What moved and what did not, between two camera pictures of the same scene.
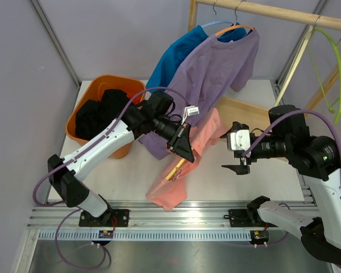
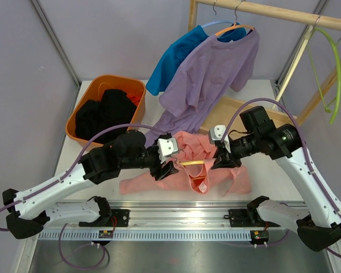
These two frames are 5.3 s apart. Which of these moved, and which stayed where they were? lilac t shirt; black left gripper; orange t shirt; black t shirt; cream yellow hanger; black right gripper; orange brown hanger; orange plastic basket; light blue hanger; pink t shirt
Moved: cream yellow hanger; black right gripper; black left gripper; pink t shirt
Stayed: black t shirt; orange t shirt; orange brown hanger; lilac t shirt; orange plastic basket; light blue hanger
